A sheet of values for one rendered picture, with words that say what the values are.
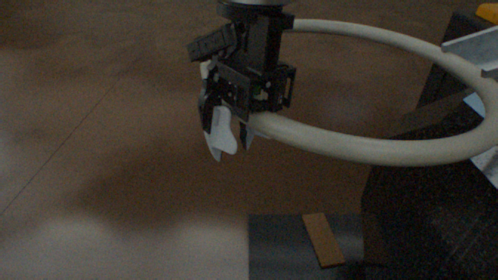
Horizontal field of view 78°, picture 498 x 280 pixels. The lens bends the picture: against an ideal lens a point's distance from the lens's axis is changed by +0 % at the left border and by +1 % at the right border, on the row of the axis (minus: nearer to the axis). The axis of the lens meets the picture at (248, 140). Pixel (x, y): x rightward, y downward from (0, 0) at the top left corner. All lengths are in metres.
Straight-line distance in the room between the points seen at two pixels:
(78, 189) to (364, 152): 1.58
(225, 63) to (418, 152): 0.23
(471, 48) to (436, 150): 0.38
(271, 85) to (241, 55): 0.05
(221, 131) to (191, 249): 1.02
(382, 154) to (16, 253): 1.51
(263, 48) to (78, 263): 1.30
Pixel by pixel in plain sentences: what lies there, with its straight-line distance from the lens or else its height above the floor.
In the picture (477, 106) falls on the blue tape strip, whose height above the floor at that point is 0.81.
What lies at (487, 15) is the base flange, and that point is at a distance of 1.76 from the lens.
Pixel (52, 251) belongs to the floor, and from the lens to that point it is 1.58.
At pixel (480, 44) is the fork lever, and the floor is 0.93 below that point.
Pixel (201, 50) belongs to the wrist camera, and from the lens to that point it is 0.42.
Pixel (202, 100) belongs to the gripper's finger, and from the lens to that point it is 0.38.
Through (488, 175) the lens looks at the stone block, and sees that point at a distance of 0.70.
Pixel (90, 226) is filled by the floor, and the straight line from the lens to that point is 1.59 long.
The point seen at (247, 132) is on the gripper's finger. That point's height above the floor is 0.88.
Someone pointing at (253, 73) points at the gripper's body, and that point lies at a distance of 0.34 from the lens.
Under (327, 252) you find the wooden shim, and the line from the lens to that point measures 1.36.
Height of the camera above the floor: 1.14
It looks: 38 degrees down
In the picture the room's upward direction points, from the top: straight up
